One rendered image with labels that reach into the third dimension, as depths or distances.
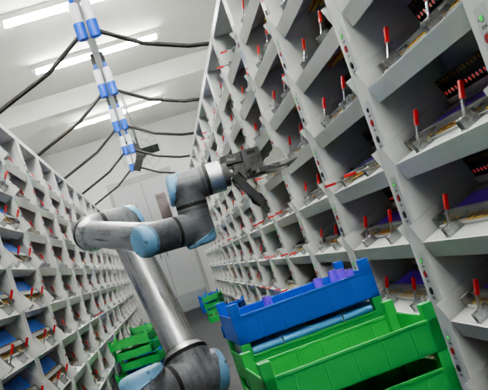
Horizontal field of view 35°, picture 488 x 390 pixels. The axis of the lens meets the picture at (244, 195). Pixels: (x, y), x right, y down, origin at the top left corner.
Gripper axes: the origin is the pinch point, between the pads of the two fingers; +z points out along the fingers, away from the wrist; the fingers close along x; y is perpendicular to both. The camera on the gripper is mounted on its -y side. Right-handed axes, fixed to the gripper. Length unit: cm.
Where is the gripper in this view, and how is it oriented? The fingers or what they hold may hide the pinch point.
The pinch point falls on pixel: (291, 162)
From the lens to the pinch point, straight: 223.1
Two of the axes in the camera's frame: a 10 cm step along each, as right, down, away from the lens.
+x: -0.9, 1.0, 9.9
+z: 9.5, -2.8, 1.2
